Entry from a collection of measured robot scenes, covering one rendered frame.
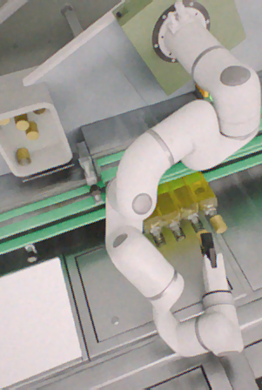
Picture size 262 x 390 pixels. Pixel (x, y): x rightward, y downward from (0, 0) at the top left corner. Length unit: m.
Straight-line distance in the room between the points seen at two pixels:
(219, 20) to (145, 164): 0.49
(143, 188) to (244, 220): 0.67
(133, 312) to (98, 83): 0.65
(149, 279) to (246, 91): 0.41
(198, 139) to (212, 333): 0.40
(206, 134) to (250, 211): 0.62
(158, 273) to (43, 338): 0.50
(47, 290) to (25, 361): 0.20
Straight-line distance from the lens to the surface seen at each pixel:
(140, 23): 0.94
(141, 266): 0.73
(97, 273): 1.17
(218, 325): 0.84
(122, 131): 1.11
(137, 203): 0.67
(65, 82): 1.06
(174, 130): 0.71
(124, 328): 1.10
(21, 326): 1.18
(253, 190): 1.36
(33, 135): 1.06
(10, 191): 1.19
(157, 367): 1.09
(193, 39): 0.89
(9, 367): 1.16
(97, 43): 1.02
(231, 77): 0.76
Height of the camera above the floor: 1.61
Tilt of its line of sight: 35 degrees down
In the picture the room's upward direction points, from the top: 155 degrees clockwise
